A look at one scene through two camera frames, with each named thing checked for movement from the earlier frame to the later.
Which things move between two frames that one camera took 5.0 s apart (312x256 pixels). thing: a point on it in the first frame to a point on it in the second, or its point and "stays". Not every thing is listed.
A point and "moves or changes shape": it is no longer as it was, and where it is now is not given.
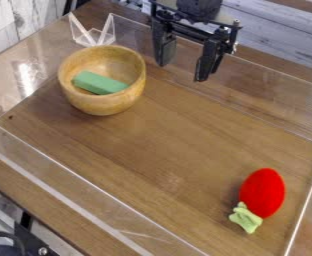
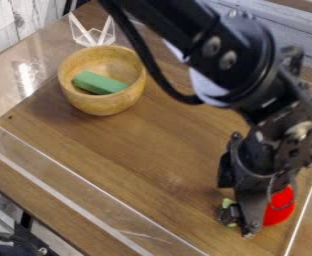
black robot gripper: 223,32 to 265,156
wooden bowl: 102,78 stays
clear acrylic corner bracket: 93,37 stays
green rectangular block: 97,83 stays
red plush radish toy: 261,198 moves or changes shape
